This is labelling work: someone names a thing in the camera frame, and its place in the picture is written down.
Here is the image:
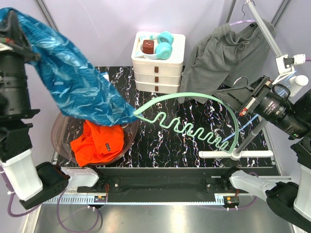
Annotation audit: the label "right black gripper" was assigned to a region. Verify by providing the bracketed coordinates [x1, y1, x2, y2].
[213, 72, 309, 136]

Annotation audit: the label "grey shorts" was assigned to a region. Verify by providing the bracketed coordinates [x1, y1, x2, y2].
[179, 23, 270, 95]

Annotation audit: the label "mint green hanger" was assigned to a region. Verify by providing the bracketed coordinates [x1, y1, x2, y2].
[133, 92, 241, 153]

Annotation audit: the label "blue patterned shorts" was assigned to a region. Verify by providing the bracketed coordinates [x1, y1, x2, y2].
[0, 7, 137, 126]

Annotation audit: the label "orange shorts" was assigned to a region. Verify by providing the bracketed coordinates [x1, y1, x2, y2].
[70, 120, 124, 166]

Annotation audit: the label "light blue wire hanger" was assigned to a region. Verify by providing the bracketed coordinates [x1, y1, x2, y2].
[222, 71, 296, 143]

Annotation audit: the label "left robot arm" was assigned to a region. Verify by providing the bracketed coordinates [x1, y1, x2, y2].
[0, 9, 105, 210]

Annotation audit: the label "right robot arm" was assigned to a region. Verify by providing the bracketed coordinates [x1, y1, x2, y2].
[214, 76, 311, 233]

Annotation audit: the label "lilac hanger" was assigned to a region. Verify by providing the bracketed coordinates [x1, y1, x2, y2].
[229, 19, 256, 26]

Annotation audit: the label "white clothes rack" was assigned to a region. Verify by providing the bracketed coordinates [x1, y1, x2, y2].
[199, 0, 311, 163]

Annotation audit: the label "teal headphones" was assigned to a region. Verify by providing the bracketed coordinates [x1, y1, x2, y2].
[135, 31, 174, 60]

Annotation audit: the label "white drawer unit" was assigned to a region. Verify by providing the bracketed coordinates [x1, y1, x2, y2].
[131, 32, 186, 94]

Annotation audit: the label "brown cube box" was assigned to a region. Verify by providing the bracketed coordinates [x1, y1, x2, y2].
[141, 40, 155, 54]

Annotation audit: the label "pink transparent basin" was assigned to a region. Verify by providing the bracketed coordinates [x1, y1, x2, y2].
[51, 113, 138, 166]

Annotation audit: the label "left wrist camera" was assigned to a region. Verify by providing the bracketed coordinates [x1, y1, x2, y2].
[0, 43, 13, 52]

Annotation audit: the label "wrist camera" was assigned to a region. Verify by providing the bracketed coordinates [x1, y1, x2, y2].
[0, 43, 13, 52]
[272, 54, 306, 85]

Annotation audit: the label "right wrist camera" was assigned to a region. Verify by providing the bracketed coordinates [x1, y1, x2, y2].
[272, 54, 306, 85]

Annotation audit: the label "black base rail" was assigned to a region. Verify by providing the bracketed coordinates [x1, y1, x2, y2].
[55, 166, 280, 203]

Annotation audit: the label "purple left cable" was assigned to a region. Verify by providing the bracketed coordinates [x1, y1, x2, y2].
[6, 186, 104, 233]

